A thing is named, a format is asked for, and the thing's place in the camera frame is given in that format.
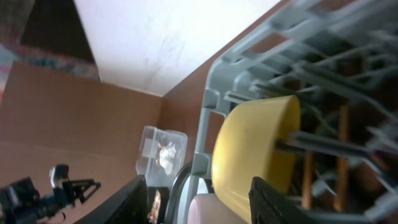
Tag yellow bowl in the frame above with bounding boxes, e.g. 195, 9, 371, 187
211, 95, 301, 223

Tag pink cup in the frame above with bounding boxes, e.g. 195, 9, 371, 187
187, 194, 246, 224

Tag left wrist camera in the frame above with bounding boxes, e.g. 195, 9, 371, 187
49, 164, 69, 189

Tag gold snack wrapper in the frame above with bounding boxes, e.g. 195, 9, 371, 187
155, 142, 163, 166

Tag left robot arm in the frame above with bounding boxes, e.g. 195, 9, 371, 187
1, 177, 101, 223

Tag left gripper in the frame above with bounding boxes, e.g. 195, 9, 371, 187
47, 179, 101, 210

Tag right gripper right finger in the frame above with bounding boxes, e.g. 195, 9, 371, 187
249, 177, 316, 224

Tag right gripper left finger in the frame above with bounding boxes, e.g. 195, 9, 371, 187
74, 175, 149, 224

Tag clear plastic bin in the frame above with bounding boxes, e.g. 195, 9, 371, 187
136, 126, 188, 188

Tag round black tray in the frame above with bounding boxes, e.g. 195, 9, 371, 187
164, 162, 193, 224

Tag food scraps with rice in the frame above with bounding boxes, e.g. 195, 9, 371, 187
148, 190, 162, 224

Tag white tissue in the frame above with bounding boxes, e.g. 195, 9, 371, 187
159, 142, 177, 175

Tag black rectangular tray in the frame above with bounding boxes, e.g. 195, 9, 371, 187
147, 187, 170, 224

